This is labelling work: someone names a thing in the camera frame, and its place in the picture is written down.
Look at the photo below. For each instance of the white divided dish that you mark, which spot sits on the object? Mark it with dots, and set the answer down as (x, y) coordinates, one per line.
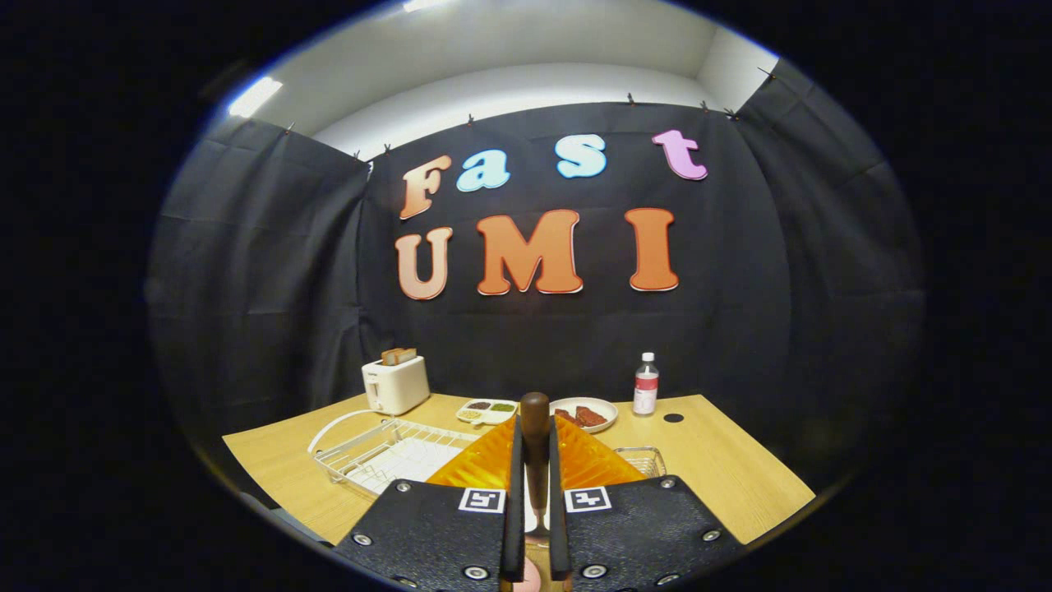
(493, 418)

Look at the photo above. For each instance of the white toaster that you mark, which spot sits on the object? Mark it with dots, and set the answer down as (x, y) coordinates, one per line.
(399, 386)

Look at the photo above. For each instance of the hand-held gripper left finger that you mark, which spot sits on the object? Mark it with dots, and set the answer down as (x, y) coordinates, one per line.
(515, 510)

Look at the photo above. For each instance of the black backdrop cloth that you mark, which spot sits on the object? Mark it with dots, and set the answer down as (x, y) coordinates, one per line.
(526, 345)

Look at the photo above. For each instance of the brown toast slice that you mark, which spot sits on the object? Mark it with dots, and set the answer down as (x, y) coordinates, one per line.
(398, 356)

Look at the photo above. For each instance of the cream plate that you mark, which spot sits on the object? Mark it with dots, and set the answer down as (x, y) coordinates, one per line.
(610, 409)

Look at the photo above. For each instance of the red label water bottle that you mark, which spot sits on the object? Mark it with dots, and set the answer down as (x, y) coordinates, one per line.
(646, 390)

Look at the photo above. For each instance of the pink plate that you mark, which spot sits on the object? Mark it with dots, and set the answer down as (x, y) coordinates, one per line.
(530, 580)

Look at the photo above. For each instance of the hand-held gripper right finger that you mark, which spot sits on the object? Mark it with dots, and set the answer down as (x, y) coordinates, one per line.
(557, 510)

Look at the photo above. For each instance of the red meat slice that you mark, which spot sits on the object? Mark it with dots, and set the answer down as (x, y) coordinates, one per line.
(565, 416)
(592, 416)

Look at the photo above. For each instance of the ceiling light panel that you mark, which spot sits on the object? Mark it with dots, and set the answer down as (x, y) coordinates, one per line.
(423, 5)
(255, 97)

